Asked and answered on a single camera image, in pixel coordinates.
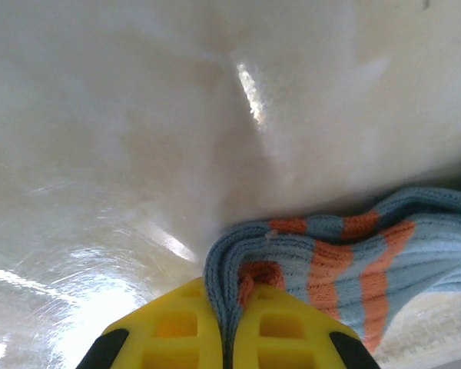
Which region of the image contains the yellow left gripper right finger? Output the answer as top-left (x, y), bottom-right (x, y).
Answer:
top-left (232, 284), bottom-right (377, 369)

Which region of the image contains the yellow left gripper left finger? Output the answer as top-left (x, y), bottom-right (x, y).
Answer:
top-left (75, 277), bottom-right (227, 369)

